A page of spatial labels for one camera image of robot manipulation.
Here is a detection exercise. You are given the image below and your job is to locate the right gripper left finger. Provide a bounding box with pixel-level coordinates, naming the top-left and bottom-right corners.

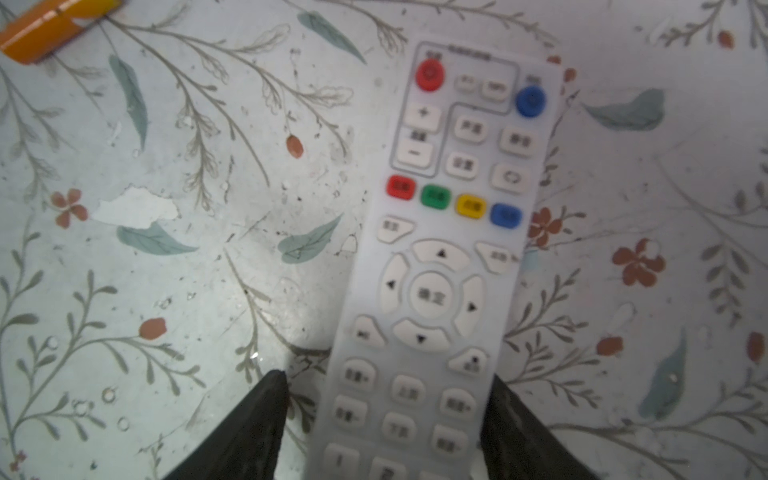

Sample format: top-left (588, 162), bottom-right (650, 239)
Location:
top-left (166, 370), bottom-right (290, 480)

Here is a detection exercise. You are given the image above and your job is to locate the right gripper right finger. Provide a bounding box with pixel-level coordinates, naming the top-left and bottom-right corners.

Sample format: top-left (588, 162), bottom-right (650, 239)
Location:
top-left (480, 377), bottom-right (597, 480)

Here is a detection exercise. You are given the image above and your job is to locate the white remote control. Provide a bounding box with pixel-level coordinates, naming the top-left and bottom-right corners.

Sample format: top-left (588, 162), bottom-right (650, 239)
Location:
top-left (305, 37), bottom-right (563, 479)

